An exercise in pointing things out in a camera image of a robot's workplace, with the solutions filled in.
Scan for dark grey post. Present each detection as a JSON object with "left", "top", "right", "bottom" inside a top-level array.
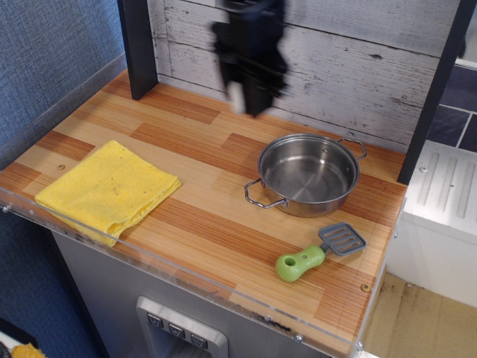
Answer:
[
  {"left": 117, "top": 0, "right": 158, "bottom": 100},
  {"left": 397, "top": 0, "right": 476, "bottom": 185}
]

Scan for dark grey left post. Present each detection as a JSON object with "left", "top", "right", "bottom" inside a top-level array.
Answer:
[{"left": 117, "top": 0, "right": 158, "bottom": 100}]

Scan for clear acrylic edge guard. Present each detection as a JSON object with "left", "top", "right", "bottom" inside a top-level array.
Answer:
[{"left": 1, "top": 189, "right": 364, "bottom": 357}]

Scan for plush sushi roll toy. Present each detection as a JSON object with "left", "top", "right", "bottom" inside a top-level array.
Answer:
[{"left": 227, "top": 81, "right": 246, "bottom": 114}]

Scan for yellow folded towel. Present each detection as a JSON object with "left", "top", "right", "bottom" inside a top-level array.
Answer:
[{"left": 34, "top": 140, "right": 181, "bottom": 247}]

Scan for green handled grey toy spatula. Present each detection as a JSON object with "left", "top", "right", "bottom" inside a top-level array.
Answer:
[{"left": 275, "top": 222, "right": 367, "bottom": 282}]

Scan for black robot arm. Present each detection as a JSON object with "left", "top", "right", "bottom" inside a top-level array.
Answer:
[{"left": 211, "top": 1, "right": 288, "bottom": 117}]

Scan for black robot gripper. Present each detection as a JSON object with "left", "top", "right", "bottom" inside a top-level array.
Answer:
[{"left": 212, "top": 10, "right": 288, "bottom": 116}]

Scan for grey toy fridge dispenser panel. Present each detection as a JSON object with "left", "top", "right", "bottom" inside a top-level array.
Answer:
[{"left": 136, "top": 296, "right": 229, "bottom": 357}]

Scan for yellow object at corner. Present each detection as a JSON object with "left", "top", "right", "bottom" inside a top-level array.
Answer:
[{"left": 10, "top": 344, "right": 46, "bottom": 358}]

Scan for dark grey right post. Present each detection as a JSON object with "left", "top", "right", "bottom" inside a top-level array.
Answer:
[{"left": 397, "top": 0, "right": 476, "bottom": 185}]

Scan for stainless steel pot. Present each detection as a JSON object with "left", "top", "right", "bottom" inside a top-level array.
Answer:
[{"left": 244, "top": 134, "right": 367, "bottom": 217}]

